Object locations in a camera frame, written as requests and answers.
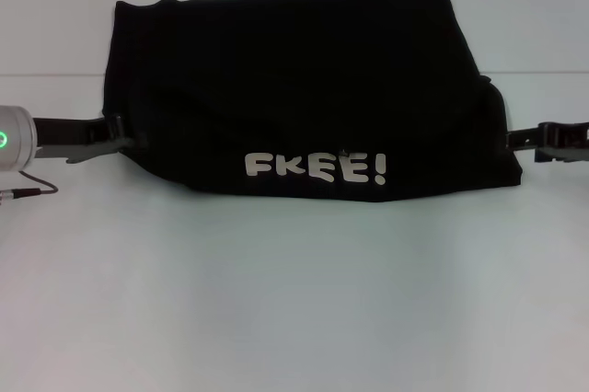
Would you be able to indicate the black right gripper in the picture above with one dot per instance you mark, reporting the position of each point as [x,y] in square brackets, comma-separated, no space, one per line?
[566,141]

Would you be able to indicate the black t-shirt with FREE print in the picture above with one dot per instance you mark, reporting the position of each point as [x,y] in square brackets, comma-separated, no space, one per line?
[299,97]

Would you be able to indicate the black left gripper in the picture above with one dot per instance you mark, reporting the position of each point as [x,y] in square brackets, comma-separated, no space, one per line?
[69,136]

